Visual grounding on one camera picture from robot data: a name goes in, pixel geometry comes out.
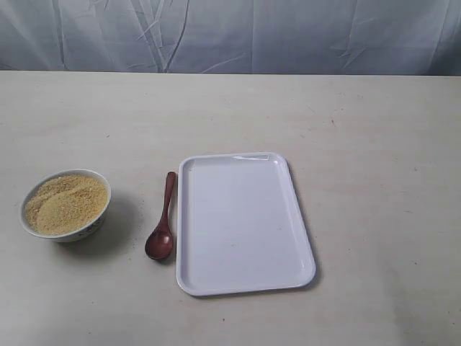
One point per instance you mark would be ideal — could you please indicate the white ceramic bowl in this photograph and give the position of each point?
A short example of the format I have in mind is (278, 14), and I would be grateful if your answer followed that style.
(80, 233)

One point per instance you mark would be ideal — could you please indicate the grey wrinkled backdrop curtain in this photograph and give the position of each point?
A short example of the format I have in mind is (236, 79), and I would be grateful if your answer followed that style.
(233, 37)

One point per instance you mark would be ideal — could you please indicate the yellow millet grains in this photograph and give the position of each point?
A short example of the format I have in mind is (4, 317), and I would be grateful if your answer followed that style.
(65, 204)

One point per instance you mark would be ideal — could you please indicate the white rectangular plastic tray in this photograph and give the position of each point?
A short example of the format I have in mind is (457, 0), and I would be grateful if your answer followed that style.
(240, 228)

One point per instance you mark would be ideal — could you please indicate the dark red wooden spoon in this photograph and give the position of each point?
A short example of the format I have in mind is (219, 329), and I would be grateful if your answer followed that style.
(160, 243)

